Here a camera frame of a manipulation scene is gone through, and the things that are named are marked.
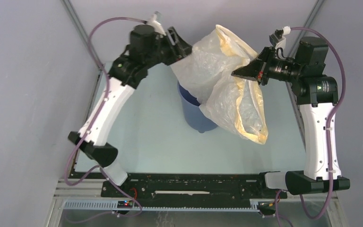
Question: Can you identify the right aluminium frame post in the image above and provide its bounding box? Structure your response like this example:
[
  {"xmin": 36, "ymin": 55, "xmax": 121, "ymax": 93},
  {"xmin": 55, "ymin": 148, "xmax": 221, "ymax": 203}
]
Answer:
[{"xmin": 288, "ymin": 0, "xmax": 326, "ymax": 57}]

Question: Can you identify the aluminium base extrusion rail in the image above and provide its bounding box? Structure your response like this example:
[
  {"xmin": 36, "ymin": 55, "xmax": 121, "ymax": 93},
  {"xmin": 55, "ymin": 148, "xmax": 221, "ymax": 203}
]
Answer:
[{"xmin": 54, "ymin": 179, "xmax": 339, "ymax": 202}]

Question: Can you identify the left aluminium frame post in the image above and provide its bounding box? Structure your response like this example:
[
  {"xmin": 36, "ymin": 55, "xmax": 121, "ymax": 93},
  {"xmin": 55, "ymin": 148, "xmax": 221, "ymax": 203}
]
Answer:
[{"xmin": 60, "ymin": 0, "xmax": 101, "ymax": 71}]

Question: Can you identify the aluminium frame post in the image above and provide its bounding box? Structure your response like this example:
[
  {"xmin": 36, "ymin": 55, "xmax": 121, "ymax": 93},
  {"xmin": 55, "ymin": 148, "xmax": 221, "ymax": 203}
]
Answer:
[
  {"xmin": 60, "ymin": 0, "xmax": 101, "ymax": 71},
  {"xmin": 288, "ymin": 0, "xmax": 326, "ymax": 57}
]

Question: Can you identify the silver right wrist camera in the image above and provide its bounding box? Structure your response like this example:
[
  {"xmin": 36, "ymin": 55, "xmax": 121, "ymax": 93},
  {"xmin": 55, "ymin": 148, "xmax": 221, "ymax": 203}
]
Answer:
[{"xmin": 269, "ymin": 26, "xmax": 291, "ymax": 49}]

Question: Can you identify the blue plastic trash bin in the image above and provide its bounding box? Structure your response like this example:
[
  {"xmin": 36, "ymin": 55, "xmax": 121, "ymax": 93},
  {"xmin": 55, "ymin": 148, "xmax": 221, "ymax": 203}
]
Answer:
[{"xmin": 177, "ymin": 82, "xmax": 218, "ymax": 133}]

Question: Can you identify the translucent cream plastic trash bag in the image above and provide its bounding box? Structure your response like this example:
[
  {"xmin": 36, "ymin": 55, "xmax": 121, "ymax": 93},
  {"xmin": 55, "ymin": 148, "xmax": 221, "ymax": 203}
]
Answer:
[{"xmin": 171, "ymin": 25, "xmax": 268, "ymax": 145}]

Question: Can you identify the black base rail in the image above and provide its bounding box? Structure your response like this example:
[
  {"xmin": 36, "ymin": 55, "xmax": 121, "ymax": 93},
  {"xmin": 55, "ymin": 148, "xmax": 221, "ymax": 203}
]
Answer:
[{"xmin": 101, "ymin": 173, "xmax": 277, "ymax": 207}]

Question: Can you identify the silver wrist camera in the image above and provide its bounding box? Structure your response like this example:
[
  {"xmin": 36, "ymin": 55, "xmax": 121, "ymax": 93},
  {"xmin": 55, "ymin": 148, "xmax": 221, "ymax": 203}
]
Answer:
[
  {"xmin": 269, "ymin": 26, "xmax": 291, "ymax": 49},
  {"xmin": 146, "ymin": 11, "xmax": 167, "ymax": 36}
]

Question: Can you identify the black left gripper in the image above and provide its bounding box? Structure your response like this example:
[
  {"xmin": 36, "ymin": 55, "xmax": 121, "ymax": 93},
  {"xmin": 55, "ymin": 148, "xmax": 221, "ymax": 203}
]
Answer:
[{"xmin": 145, "ymin": 27, "xmax": 196, "ymax": 70}]

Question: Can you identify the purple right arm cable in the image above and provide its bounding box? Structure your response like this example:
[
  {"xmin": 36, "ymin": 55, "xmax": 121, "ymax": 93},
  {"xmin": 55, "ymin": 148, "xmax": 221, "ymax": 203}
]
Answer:
[{"xmin": 275, "ymin": 26, "xmax": 346, "ymax": 227}]

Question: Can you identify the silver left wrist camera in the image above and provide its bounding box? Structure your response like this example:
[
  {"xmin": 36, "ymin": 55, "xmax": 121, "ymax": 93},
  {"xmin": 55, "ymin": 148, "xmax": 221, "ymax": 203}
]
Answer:
[{"xmin": 146, "ymin": 11, "xmax": 167, "ymax": 36}]

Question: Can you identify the white slotted cable duct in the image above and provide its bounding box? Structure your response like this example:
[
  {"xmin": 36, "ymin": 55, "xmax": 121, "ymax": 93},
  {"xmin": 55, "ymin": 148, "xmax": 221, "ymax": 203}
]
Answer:
[{"xmin": 62, "ymin": 199, "xmax": 264, "ymax": 212}]

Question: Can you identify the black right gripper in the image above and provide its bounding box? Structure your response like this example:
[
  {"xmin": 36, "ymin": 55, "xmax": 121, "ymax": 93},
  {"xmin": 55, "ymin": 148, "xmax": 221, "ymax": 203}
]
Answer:
[{"xmin": 233, "ymin": 46, "xmax": 304, "ymax": 86}]

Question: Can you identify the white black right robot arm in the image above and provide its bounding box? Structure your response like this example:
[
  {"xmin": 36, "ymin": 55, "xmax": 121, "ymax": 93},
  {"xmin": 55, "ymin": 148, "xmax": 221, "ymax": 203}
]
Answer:
[{"xmin": 232, "ymin": 36, "xmax": 350, "ymax": 198}]

